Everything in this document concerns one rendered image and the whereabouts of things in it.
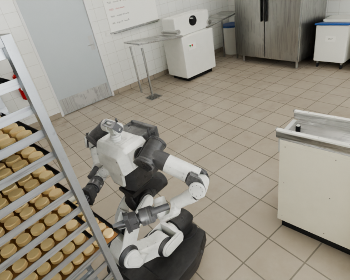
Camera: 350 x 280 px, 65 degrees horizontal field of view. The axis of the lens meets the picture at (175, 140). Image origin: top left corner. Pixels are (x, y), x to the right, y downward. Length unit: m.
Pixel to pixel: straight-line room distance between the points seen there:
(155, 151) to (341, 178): 1.17
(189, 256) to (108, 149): 1.05
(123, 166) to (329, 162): 1.23
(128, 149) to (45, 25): 4.08
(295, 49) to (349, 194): 3.89
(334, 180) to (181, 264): 1.14
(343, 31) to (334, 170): 3.76
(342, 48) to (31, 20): 5.03
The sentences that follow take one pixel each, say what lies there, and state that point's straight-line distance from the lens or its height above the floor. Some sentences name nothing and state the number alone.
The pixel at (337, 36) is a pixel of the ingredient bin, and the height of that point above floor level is 0.55.
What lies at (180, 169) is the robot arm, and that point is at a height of 1.12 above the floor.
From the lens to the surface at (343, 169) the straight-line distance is 1.91.
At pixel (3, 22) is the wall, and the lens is 5.11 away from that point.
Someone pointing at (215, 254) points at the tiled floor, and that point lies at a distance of 2.32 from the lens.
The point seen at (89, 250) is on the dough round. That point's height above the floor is 0.88.
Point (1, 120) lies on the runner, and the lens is 0.98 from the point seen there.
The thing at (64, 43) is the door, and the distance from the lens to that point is 5.34.
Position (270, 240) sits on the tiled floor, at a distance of 2.39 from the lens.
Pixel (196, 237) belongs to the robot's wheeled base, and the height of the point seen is 0.17.
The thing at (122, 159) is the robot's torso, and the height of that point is 1.15.
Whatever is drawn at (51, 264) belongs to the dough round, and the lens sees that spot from 1.35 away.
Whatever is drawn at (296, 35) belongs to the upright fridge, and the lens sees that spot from 5.49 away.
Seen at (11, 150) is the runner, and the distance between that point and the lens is 1.01.
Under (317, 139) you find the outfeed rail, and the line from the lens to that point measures 1.85.
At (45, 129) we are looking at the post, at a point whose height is 1.52.
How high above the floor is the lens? 1.88
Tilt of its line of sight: 31 degrees down
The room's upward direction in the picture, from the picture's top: 11 degrees counter-clockwise
